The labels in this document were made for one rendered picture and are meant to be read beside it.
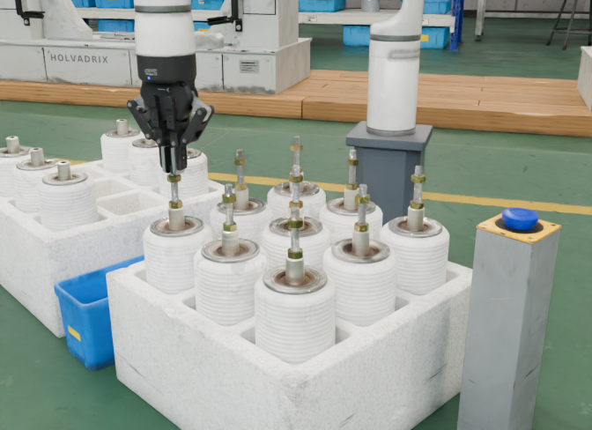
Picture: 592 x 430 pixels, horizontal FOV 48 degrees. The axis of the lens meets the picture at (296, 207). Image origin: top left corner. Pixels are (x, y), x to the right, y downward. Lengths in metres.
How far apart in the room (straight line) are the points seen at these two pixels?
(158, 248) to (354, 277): 0.27
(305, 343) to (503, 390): 0.25
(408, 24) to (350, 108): 1.54
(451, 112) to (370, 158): 1.45
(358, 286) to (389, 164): 0.46
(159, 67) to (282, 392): 0.42
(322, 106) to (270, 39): 0.39
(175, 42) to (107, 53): 2.36
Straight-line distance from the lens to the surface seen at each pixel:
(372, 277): 0.82
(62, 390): 1.09
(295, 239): 0.75
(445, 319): 0.93
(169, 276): 0.93
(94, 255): 1.19
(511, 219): 0.79
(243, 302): 0.84
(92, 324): 1.07
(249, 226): 0.98
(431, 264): 0.92
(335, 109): 2.75
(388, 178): 1.25
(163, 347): 0.92
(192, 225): 0.95
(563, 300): 1.37
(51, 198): 1.18
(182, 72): 0.86
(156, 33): 0.85
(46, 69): 3.41
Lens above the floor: 0.59
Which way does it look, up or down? 20 degrees down
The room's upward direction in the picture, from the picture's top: straight up
